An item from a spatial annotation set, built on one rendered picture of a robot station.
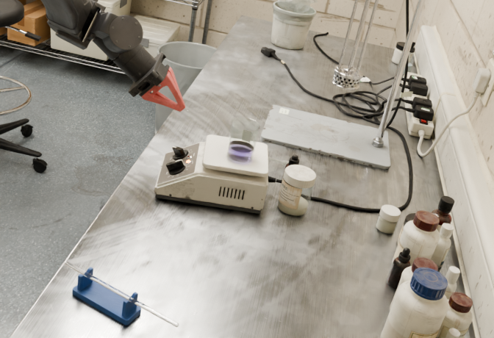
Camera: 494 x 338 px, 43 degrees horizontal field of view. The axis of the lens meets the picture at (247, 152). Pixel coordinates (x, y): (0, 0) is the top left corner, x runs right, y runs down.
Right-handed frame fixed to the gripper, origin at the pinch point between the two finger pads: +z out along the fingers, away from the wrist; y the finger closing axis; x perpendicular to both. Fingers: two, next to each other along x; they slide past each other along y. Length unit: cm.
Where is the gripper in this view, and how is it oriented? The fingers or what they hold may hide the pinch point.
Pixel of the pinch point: (179, 106)
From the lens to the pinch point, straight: 118.1
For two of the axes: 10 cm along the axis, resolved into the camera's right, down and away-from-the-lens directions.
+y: 0.3, -4.8, 8.8
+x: -7.5, 5.7, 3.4
